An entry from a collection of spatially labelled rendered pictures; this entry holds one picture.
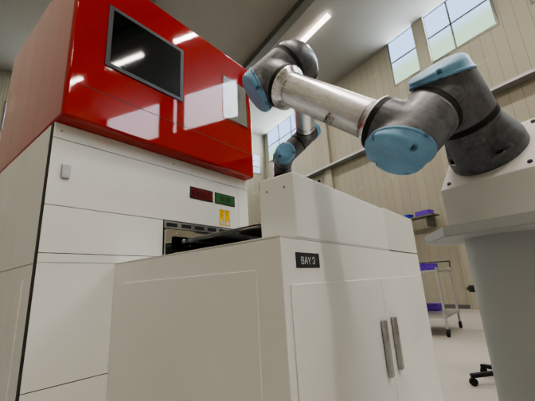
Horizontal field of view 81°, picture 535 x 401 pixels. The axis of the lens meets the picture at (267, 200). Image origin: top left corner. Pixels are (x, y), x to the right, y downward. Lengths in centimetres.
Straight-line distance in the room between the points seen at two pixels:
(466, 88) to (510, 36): 792
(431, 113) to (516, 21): 812
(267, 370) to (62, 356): 59
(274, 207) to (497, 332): 48
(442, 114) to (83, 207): 94
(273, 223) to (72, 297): 61
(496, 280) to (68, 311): 100
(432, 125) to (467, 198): 20
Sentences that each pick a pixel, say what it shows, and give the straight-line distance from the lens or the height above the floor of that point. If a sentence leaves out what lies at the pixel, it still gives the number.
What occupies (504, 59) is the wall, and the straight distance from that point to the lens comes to 848.
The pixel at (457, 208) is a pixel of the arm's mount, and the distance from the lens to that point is 78.
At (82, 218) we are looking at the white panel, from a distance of 105.
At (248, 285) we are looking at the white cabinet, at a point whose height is 73.
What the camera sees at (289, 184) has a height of 93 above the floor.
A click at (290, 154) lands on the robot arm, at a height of 119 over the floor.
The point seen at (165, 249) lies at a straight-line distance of 115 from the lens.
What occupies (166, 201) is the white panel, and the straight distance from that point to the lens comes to 120.
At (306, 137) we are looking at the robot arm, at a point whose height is 127.
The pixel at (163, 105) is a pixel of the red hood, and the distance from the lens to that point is 127.
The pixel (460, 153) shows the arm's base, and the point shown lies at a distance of 78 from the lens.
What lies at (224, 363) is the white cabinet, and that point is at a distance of 69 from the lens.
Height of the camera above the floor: 73
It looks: 15 degrees up
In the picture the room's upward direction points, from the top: 3 degrees counter-clockwise
